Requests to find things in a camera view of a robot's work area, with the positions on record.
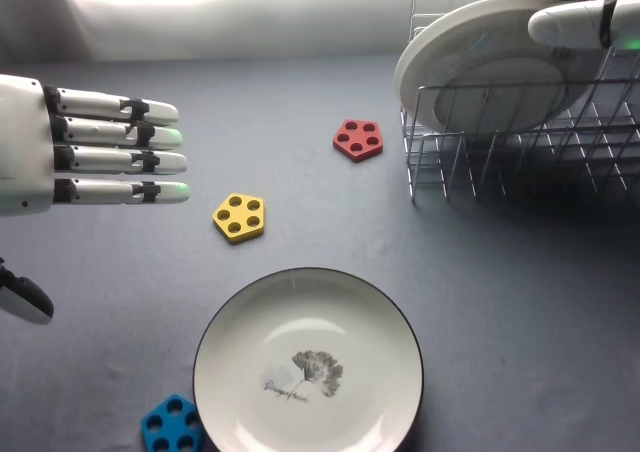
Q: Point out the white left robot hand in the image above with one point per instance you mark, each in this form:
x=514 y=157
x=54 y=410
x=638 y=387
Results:
x=20 y=142

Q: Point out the white backdrop curtain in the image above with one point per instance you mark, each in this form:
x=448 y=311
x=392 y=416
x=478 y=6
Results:
x=250 y=22

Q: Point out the white plate with centre leaf print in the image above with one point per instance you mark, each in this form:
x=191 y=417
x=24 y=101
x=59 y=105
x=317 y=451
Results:
x=300 y=322

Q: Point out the blue pentagon block with holes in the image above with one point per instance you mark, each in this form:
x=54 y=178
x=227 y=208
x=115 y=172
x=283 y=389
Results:
x=172 y=424

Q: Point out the white plate with rim leaf prints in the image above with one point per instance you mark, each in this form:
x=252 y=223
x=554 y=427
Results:
x=450 y=47

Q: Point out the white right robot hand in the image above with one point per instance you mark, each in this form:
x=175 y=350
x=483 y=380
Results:
x=570 y=22

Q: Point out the red pentagon block with holes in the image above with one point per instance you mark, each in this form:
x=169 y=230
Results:
x=359 y=135

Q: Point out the yellow pentagon block with holes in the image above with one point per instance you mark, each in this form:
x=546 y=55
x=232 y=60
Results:
x=240 y=215

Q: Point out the grey table cloth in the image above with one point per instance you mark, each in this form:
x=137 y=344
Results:
x=500 y=297

